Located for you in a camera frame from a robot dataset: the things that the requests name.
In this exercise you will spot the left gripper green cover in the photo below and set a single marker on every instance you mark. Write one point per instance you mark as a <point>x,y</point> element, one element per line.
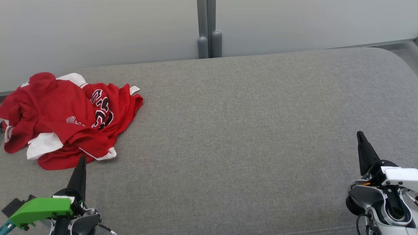
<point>42,209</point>

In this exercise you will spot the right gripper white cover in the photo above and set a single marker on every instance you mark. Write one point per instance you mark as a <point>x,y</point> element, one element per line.
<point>400,178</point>

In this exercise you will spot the red jersey with white sleeves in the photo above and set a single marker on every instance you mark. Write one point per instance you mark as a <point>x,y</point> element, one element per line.
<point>49,101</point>

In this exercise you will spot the grey fabric sofa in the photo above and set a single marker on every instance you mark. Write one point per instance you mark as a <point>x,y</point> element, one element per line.
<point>228,130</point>

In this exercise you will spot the white partition panel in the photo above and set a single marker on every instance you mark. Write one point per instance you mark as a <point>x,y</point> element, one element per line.
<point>98,32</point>
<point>310,19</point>

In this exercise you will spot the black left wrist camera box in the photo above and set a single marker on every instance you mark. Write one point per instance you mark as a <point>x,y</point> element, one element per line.
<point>14,205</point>

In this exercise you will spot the dark partition base rail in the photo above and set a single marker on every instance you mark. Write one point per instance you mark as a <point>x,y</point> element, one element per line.
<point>5,93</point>

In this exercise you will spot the grey partition base rail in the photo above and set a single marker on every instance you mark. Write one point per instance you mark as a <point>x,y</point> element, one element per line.
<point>375,43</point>

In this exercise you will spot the grey partition post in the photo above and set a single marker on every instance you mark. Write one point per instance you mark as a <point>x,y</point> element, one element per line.
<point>202,45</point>
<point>216,42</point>

